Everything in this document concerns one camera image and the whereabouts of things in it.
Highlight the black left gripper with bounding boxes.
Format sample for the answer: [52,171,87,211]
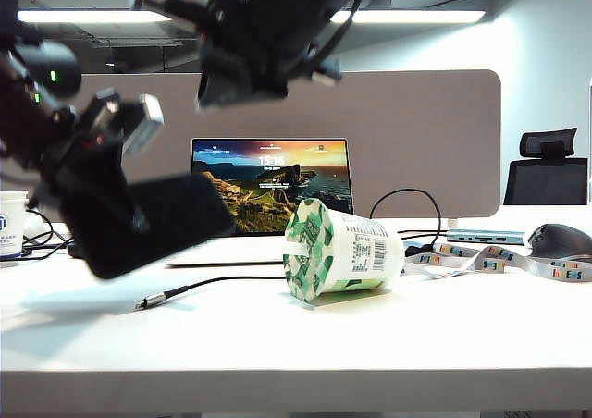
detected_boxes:
[30,89,152,234]

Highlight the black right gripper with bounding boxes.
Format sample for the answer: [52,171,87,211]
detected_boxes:
[133,0,343,109]

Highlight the black smartphone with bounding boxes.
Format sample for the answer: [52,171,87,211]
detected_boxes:
[59,172,237,281]

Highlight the black charger cable silver plug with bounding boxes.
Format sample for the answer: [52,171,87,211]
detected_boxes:
[134,188,443,312]

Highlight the white cup green foil lid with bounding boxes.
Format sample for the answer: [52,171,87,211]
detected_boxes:
[282,197,405,304]

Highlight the grey fabric desk partition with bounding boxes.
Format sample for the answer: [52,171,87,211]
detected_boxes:
[78,69,502,220]

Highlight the white crumpled tissue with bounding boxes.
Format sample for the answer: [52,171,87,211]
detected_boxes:
[25,204,55,243]

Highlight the white laptop landscape wallpaper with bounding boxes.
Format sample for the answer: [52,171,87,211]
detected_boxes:
[165,137,357,268]

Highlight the white paper cup blue logo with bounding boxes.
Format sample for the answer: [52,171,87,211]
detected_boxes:
[0,190,30,261]

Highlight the long white ceiling light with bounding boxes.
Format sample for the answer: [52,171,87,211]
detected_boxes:
[17,8,487,25]

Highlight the blue grey usb hub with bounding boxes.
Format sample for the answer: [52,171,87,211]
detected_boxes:
[446,228,528,246]

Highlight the black mesh office chair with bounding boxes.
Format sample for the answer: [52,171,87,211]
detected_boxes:
[502,128,589,206]

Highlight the black computer mouse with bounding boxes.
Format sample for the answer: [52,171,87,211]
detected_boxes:
[526,223,592,260]

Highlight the black power adapter cable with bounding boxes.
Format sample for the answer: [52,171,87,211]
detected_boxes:
[20,208,75,258]

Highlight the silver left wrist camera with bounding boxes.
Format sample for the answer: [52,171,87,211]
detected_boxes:
[120,92,166,156]

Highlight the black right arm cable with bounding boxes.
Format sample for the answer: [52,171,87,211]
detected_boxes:
[314,0,371,70]

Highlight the grey lanyard coloured letters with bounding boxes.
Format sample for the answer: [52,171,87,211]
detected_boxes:
[401,243,592,283]

